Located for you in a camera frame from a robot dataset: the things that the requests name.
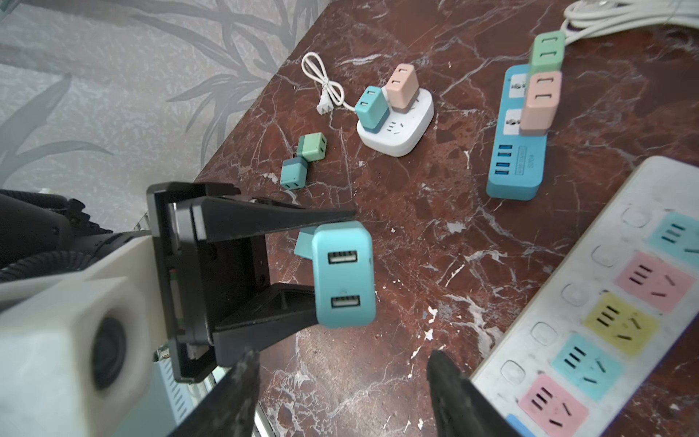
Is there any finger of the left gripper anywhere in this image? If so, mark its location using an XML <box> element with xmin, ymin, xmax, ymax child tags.
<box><xmin>212</xmin><ymin>283</ymin><xmax>318</xmax><ymax>368</ymax></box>
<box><xmin>191</xmin><ymin>196</ymin><xmax>356</xmax><ymax>243</ymax></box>

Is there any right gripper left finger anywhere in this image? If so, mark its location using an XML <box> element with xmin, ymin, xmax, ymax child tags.
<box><xmin>169</xmin><ymin>351</ymin><xmax>260</xmax><ymax>437</ymax></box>

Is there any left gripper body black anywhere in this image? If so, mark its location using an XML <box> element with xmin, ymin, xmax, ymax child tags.
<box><xmin>147</xmin><ymin>182</ymin><xmax>270</xmax><ymax>382</ymax></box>

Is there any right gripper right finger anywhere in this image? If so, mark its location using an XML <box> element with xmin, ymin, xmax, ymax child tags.
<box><xmin>427</xmin><ymin>351</ymin><xmax>520</xmax><ymax>437</ymax></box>

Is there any teal plug adapter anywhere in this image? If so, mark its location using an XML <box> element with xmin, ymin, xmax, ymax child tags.
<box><xmin>294</xmin><ymin>220</ymin><xmax>376</xmax><ymax>329</ymax></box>
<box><xmin>280</xmin><ymin>156</ymin><xmax>308</xmax><ymax>190</ymax></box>
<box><xmin>354</xmin><ymin>86</ymin><xmax>390</xmax><ymax>133</ymax></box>

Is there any green plug adapter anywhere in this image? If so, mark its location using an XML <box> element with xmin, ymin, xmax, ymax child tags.
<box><xmin>297</xmin><ymin>132</ymin><xmax>328</xmax><ymax>162</ymax></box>
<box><xmin>529</xmin><ymin>30</ymin><xmax>565</xmax><ymax>75</ymax></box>

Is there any white long power strip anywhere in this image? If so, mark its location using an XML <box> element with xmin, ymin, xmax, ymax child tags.
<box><xmin>471</xmin><ymin>157</ymin><xmax>698</xmax><ymax>436</ymax></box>

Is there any white square power strip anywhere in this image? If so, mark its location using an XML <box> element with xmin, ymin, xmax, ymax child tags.
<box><xmin>300</xmin><ymin>51</ymin><xmax>436</xmax><ymax>158</ymax></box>

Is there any pink plug adapter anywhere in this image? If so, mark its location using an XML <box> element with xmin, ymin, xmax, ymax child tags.
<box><xmin>520</xmin><ymin>71</ymin><xmax>562</xmax><ymax>137</ymax></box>
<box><xmin>384</xmin><ymin>64</ymin><xmax>420</xmax><ymax>113</ymax></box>

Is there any blue power strip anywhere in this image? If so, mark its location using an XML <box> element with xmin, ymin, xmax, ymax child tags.
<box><xmin>486</xmin><ymin>1</ymin><xmax>698</xmax><ymax>201</ymax></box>

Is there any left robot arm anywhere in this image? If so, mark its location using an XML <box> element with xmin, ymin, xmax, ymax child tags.
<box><xmin>1</xmin><ymin>182</ymin><xmax>355</xmax><ymax>383</ymax></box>

